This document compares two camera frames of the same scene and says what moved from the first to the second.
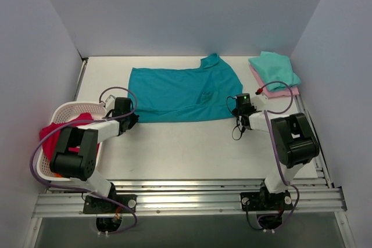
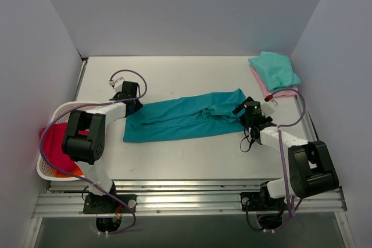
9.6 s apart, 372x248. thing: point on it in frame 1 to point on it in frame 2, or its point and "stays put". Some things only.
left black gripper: x=132 y=120 to x=135 y=105
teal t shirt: x=211 y=91 to x=188 y=116
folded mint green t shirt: x=275 y=67 stays put
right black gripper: x=236 y=113 stays put
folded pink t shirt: x=285 y=92 stays put
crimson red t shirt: x=50 y=142 stays put
